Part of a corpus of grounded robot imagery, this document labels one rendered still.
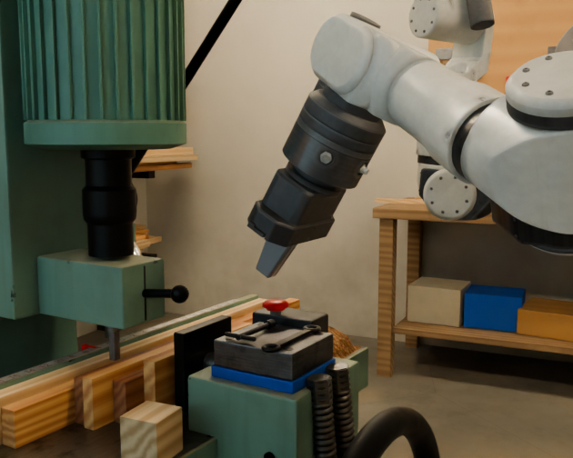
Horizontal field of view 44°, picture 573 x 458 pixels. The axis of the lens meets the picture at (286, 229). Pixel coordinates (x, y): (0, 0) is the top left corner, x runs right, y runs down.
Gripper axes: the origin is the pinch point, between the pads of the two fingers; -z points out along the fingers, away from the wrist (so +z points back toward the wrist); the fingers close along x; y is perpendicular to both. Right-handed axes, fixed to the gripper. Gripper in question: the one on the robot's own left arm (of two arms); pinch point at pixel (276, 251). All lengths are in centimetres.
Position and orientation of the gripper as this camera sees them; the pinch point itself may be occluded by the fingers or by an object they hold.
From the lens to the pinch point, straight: 79.8
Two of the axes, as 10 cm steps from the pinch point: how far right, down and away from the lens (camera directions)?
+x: 5.2, -1.2, 8.4
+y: -7.4, -5.5, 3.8
